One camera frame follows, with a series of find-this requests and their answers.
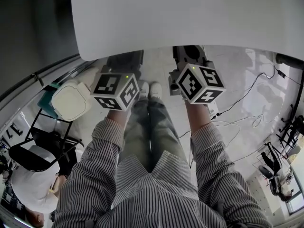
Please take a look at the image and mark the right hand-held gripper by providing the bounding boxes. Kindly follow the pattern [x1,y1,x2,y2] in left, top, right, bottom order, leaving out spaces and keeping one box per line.
[168,45,225,104]

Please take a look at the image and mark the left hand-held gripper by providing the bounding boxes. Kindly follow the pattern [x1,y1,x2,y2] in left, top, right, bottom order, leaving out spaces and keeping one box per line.
[89,50,144,111]

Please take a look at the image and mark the person's left forearm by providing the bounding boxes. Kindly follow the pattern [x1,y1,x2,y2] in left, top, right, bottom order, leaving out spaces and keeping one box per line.
[71,107,131,187]

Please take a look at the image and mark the person's right forearm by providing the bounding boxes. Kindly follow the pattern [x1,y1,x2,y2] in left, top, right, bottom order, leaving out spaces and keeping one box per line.
[184,98,240,187]

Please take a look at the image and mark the white desk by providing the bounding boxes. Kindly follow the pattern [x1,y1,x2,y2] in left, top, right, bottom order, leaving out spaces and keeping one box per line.
[70,0,304,62]

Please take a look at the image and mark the white power strip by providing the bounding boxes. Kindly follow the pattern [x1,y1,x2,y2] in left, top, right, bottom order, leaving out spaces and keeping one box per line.
[208,103,220,120]

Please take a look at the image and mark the person's left white shoe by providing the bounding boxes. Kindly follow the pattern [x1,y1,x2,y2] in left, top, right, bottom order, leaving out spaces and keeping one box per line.
[139,79,150,99]

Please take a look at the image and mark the person's white shoe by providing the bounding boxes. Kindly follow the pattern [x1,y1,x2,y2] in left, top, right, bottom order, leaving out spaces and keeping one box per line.
[139,79,150,99]
[149,81,163,98]

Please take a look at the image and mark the cream trash bin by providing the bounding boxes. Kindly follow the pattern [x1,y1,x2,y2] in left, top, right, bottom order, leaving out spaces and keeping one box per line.
[51,66,100,121]

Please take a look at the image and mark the person's right white shoe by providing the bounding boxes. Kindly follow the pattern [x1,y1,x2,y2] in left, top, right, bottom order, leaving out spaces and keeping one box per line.
[149,81,163,98]

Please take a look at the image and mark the person's grey trousers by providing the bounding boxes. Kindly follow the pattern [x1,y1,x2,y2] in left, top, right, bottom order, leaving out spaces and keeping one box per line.
[121,96,188,174]

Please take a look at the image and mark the teal dustpan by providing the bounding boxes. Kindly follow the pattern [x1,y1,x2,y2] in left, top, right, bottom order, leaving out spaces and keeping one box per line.
[38,83,62,118]

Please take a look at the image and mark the black folding chair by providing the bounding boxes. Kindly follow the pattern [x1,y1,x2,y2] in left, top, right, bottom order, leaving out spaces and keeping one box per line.
[8,108,83,173]

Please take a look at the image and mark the black wheeled stand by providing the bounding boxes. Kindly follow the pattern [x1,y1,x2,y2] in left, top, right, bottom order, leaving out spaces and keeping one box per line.
[276,103,304,149]

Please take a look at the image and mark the person's striped shirt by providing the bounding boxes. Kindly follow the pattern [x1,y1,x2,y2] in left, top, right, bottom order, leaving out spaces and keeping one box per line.
[52,116,274,228]

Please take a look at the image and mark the black power cable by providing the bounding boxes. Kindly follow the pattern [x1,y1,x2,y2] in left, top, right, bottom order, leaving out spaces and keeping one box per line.
[215,65,304,117]

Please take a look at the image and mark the tangled white cable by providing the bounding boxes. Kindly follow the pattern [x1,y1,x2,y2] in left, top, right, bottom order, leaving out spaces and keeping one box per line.
[209,114,265,139]

